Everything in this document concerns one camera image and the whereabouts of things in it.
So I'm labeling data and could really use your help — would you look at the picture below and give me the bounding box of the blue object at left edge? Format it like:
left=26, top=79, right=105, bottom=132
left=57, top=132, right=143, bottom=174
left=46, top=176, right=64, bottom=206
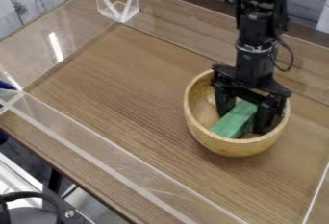
left=0, top=80, right=16, bottom=90

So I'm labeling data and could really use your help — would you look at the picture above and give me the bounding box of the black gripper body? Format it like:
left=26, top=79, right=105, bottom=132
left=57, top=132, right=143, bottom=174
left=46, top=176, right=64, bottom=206
left=211, top=49, right=290, bottom=105

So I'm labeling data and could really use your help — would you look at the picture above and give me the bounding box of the black cable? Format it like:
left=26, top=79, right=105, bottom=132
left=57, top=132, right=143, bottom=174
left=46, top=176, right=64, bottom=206
left=0, top=191, right=64, bottom=224

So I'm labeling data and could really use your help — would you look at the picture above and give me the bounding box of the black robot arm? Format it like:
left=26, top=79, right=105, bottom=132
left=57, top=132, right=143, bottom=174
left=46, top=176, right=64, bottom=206
left=211, top=0, right=290, bottom=134

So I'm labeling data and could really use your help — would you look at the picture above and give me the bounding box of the clear acrylic tray wall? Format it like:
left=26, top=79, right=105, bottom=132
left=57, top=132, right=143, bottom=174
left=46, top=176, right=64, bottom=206
left=0, top=0, right=329, bottom=224

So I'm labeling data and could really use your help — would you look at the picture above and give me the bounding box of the green rectangular block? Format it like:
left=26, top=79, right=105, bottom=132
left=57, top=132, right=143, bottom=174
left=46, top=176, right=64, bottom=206
left=209, top=101, right=256, bottom=138

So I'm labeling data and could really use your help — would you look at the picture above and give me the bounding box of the black metal bracket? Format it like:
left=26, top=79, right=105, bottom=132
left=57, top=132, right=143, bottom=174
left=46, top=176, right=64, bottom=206
left=42, top=188, right=94, bottom=224

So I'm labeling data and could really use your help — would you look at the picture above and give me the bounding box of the black table leg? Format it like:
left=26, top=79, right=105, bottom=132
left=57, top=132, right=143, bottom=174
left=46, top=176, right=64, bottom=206
left=48, top=169, right=62, bottom=193

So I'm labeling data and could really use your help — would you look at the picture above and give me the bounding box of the light brown wooden bowl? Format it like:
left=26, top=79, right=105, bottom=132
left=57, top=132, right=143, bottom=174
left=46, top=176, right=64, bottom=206
left=181, top=70, right=290, bottom=158

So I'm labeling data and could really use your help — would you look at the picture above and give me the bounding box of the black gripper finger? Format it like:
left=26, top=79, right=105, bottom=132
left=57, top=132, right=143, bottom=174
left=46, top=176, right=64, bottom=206
left=213, top=88, right=236, bottom=116
left=252, top=97, right=286, bottom=135

